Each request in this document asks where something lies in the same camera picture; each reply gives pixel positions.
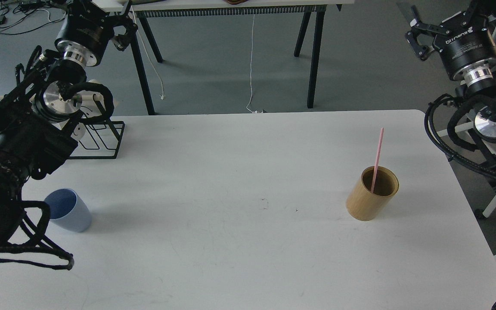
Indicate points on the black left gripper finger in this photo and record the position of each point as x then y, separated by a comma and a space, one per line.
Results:
122, 41

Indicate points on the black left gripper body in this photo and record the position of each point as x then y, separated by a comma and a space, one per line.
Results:
88, 27

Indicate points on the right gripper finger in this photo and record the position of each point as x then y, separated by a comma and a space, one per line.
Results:
484, 8

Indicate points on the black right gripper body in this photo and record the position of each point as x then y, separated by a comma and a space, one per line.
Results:
468, 42

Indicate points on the pink chopstick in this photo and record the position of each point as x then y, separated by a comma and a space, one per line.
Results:
377, 158

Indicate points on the light blue cup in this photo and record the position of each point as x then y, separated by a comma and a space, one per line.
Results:
68, 210

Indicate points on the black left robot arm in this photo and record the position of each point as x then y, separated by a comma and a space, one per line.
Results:
37, 120

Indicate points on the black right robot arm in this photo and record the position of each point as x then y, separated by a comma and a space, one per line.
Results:
475, 98

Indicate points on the white mug on rack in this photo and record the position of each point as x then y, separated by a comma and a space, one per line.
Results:
98, 139

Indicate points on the background table black legs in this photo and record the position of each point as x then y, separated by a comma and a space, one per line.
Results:
224, 64

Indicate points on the bamboo cylinder holder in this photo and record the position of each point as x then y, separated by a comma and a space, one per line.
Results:
369, 195

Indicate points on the black wire cup rack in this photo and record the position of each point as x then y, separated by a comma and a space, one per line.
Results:
120, 125

